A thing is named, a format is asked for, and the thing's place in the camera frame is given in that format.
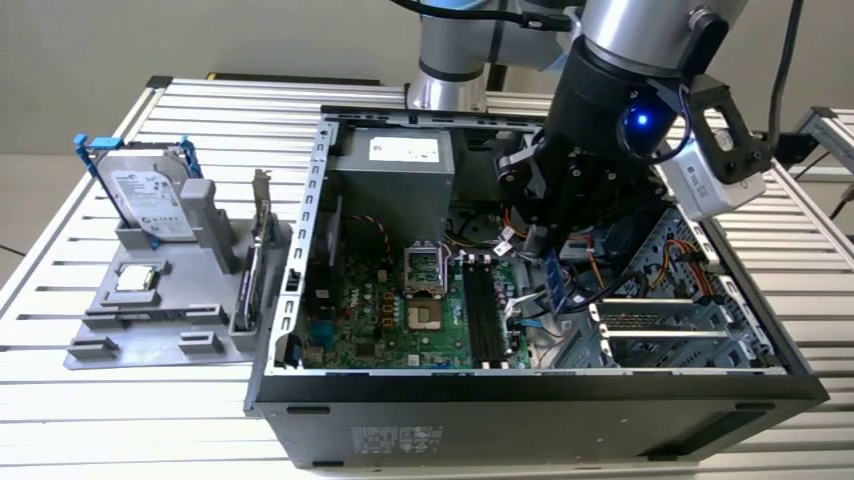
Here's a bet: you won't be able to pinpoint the orange red power wires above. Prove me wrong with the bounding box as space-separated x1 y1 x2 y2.
650 238 717 307

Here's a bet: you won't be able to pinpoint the twisted coloured fan wire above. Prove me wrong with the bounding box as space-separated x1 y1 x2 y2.
342 214 397 265

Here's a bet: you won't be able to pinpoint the grey metal disk bay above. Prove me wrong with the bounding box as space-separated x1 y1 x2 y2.
513 199 673 261

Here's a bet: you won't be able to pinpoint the metal socket cover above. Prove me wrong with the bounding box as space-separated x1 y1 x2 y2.
402 239 449 297

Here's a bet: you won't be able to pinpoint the graphics card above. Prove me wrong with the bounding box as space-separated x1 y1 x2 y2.
230 168 281 337

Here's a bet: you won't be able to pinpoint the black PC case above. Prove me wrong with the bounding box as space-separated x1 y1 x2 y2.
243 104 833 471

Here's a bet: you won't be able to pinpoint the metal slat side table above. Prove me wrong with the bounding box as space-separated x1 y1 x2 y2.
787 104 854 221

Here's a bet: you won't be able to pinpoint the grey parts rack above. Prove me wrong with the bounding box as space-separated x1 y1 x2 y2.
63 179 299 371

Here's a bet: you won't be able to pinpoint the silver camera on black bracket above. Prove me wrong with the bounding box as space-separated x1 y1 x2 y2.
657 73 777 222

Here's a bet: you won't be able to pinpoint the black RAM slot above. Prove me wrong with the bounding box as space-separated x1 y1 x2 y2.
477 258 505 367
460 258 488 367
469 258 496 367

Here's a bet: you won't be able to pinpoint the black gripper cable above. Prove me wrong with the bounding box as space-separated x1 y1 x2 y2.
393 0 577 32

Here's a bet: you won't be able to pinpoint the green motherboard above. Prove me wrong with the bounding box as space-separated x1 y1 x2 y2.
299 244 536 372

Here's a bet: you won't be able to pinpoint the grey power supply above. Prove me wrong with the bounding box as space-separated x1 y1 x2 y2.
326 127 460 251

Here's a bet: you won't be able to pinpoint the hard disk in blue carrier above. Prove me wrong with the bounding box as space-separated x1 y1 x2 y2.
70 131 206 250

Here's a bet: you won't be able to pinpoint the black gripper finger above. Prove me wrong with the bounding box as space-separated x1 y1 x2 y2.
565 152 672 251
497 137 569 254

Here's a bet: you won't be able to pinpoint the black camera cable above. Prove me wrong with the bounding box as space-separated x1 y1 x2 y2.
765 0 808 151

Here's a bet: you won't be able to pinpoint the silver CPU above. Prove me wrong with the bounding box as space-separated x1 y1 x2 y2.
114 264 161 293

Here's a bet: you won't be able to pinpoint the mixed power supply wires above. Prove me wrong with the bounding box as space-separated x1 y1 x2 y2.
444 219 526 259

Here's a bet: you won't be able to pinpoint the silver expansion slot cover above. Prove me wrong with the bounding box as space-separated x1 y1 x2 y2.
597 297 700 307
600 327 733 342

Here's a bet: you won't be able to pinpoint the CPU socket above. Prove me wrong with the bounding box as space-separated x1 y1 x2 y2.
404 297 449 332

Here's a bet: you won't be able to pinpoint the black cable bundle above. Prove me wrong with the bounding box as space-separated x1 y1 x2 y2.
510 249 649 331

